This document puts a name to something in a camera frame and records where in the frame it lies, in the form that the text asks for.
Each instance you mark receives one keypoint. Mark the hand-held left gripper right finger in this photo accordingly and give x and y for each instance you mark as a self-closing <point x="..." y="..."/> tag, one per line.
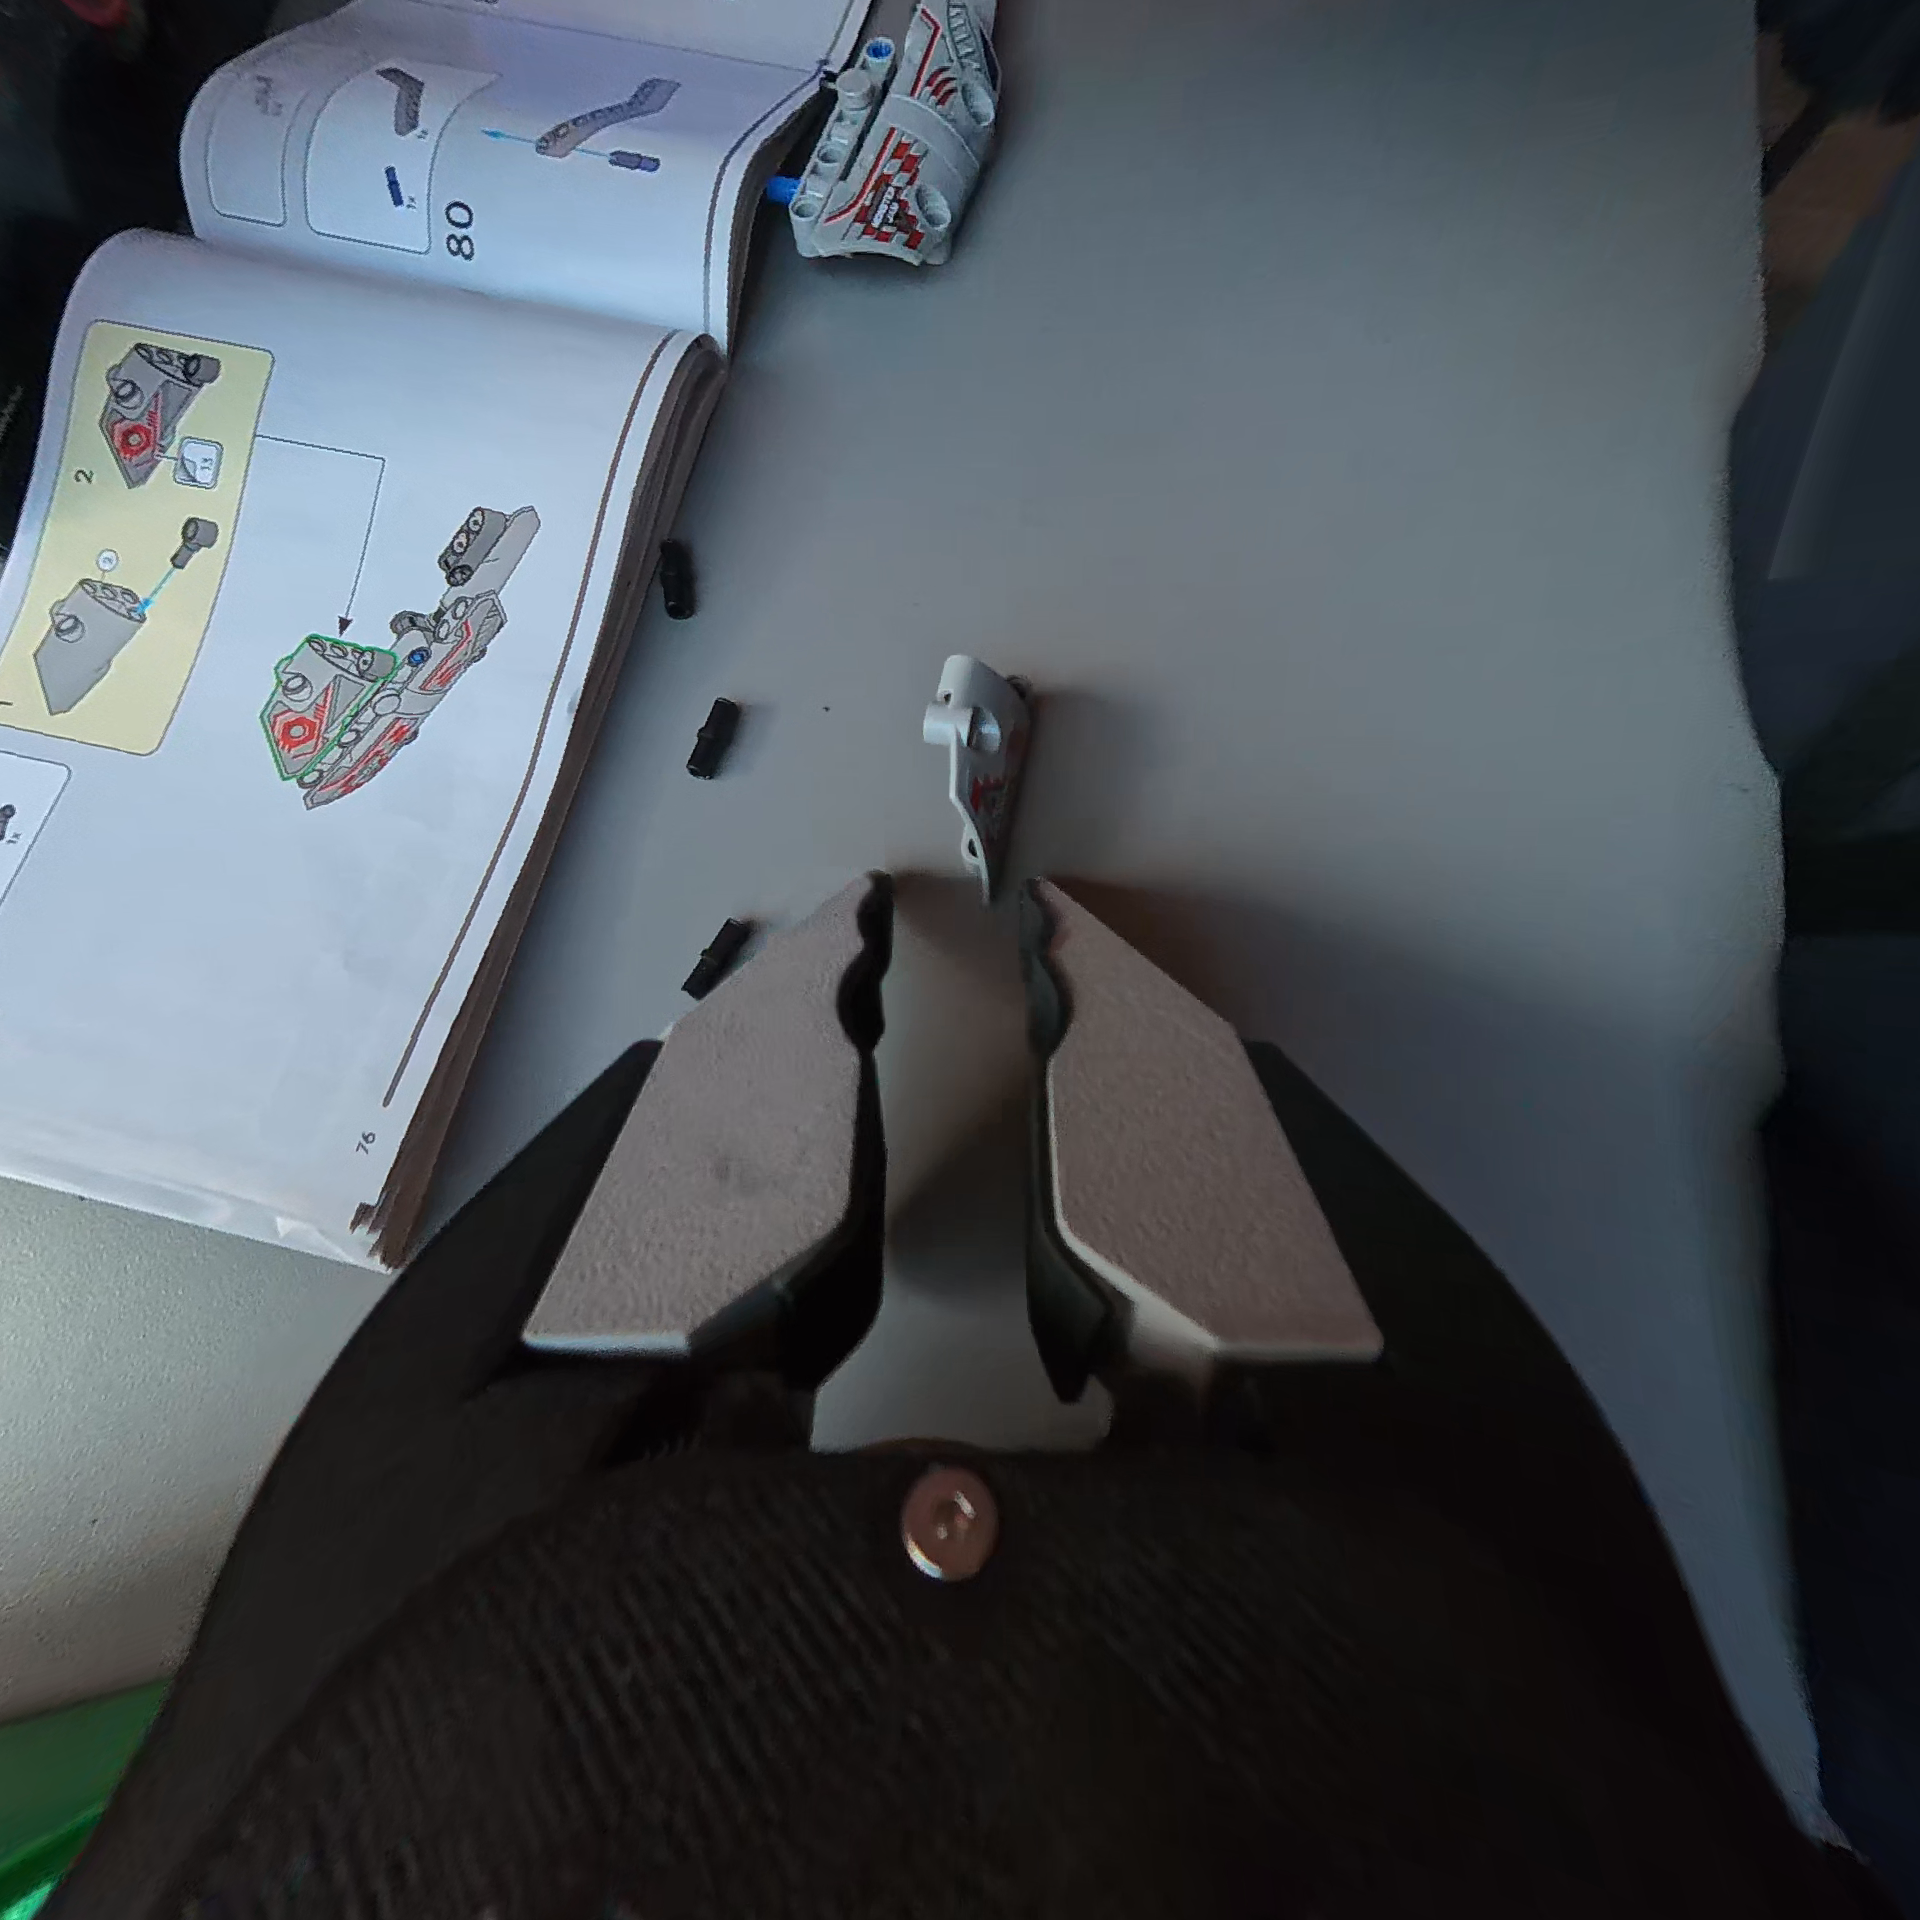
<point x="1185" y="1200"/>

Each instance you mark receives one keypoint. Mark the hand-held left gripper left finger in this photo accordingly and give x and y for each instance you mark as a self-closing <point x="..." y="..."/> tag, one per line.
<point x="720" y="1185"/>

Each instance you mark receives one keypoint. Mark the light grey lego panel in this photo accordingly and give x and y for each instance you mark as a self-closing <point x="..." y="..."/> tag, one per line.
<point x="990" y="779"/>

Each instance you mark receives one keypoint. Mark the black lego pin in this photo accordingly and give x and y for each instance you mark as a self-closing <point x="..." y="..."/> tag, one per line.
<point x="677" y="579"/>
<point x="713" y="957"/>
<point x="713" y="735"/>

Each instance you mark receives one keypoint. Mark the lego instruction booklet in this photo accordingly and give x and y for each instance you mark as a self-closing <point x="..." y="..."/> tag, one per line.
<point x="300" y="901"/>

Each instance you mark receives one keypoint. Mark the grey red lego panel assembly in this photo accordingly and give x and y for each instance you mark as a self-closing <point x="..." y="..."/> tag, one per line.
<point x="900" y="166"/>

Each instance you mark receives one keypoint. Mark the green plastic bin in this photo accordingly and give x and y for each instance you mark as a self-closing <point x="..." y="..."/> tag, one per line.
<point x="66" y="1815"/>

